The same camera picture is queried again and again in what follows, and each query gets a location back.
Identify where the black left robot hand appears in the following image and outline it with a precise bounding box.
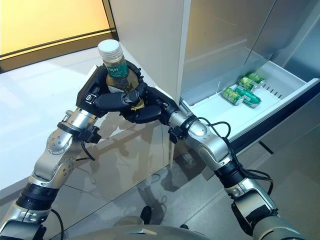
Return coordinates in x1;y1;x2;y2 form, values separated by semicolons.
75;63;148;118

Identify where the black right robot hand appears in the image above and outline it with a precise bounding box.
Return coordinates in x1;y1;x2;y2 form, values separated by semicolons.
119;84;180;125

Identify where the yellow tea bottle white cap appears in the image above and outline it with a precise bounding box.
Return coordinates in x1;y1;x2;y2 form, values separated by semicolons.
97;39;146;111

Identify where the white fridge drawer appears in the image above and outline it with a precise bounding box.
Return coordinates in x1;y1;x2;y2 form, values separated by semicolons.
179;59;320;151

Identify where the stainless steel fridge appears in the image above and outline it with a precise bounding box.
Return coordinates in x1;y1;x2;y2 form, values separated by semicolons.
183;0;320;161

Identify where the tall beige cabinet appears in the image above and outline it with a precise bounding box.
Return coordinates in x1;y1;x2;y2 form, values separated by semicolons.
108;0;193;168

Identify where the green drink can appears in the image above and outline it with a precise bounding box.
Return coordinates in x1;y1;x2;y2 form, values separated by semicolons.
234;86;262;109
221;87;245;106
246;72;266;87
236;76;261;93

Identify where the black framed lit window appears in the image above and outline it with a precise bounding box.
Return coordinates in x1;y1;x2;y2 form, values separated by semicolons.
0;0;120;73

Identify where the black left robot foot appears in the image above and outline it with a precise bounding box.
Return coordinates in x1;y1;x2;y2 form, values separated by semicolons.
139;205;153;225

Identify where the grey robot torso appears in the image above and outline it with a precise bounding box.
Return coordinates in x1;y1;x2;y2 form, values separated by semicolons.
114;216;253;240

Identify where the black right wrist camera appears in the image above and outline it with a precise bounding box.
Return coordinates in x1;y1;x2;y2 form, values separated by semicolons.
167;126;187;145

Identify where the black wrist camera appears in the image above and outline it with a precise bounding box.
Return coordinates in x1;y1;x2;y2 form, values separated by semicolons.
167;126;187;145
78;126;102;145

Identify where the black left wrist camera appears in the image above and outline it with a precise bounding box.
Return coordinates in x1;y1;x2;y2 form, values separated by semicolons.
78;126;102;145

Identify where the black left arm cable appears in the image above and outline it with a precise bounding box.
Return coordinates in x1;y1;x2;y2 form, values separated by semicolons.
49;141;97;236

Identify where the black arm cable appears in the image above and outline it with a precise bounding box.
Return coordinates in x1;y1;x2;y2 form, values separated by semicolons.
184;117;276;198
49;141;97;236

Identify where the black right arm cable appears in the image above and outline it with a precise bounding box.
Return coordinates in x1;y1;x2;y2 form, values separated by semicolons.
184;117;276;198

